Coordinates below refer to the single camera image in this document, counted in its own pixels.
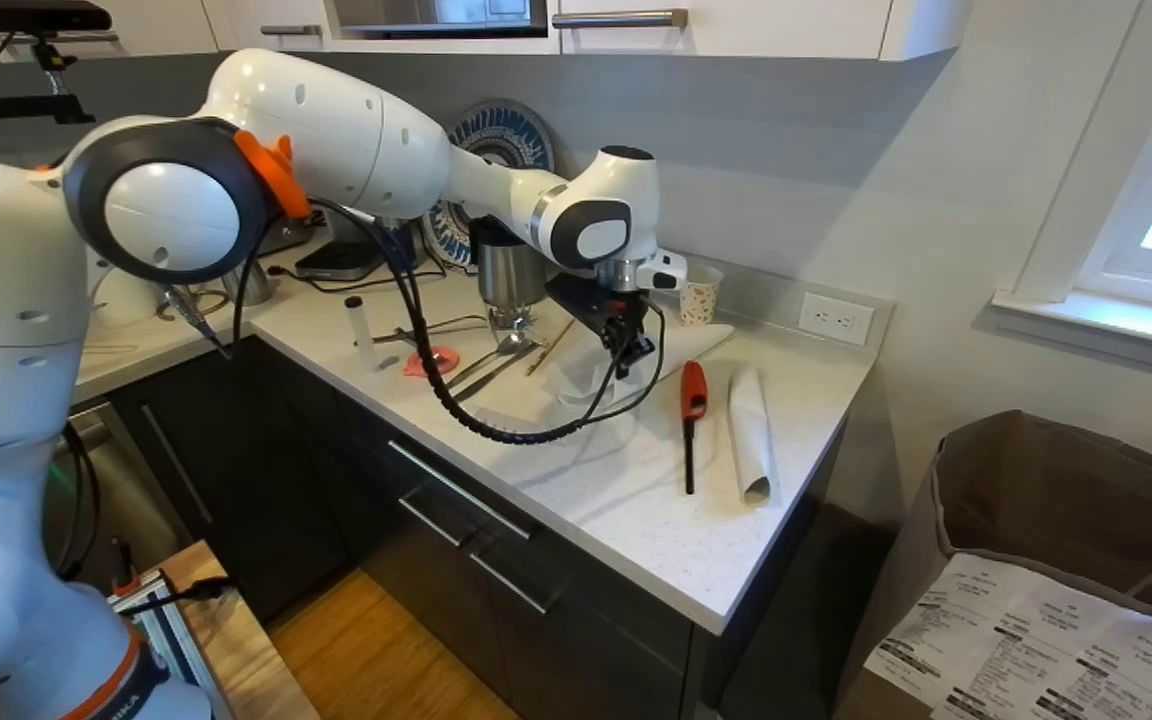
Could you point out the red and black lighter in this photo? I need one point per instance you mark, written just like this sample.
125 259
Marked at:
695 401

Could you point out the blue patterned decorative plate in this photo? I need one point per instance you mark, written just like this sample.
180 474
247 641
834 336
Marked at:
500 142

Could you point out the steel kettle with black lid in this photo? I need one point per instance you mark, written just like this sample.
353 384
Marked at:
511 272

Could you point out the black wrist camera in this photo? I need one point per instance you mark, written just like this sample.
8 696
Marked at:
579 295

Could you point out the white upper cabinet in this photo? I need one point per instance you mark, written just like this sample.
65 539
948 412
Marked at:
761 25

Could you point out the black camera on stand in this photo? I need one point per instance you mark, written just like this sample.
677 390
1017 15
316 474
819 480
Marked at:
23 16

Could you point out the dark lower kitchen cabinet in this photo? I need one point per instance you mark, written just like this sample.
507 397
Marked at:
337 522

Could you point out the black bar with orange clip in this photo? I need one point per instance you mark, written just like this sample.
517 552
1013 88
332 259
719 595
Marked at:
1 108

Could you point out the black flat device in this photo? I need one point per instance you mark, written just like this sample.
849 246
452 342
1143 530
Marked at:
337 259

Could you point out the white and blue box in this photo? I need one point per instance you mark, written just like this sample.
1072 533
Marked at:
171 625

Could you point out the white wall outlet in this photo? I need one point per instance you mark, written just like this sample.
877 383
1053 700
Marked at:
838 319

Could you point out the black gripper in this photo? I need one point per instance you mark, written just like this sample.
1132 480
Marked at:
619 313

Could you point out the small clear bottle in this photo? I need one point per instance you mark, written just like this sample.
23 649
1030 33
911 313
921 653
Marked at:
356 322

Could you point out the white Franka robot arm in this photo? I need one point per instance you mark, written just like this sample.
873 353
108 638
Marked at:
361 146

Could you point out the orange round lid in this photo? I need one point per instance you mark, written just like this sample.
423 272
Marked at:
430 362

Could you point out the wooden side table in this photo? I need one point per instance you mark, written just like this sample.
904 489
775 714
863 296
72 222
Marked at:
248 653

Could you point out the metal spoon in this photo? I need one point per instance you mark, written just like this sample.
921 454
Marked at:
495 358

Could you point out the wooden chopstick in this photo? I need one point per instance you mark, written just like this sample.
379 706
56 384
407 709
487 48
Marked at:
555 346

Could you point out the brown printed paper bag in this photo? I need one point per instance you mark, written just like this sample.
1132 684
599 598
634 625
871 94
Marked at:
1057 575

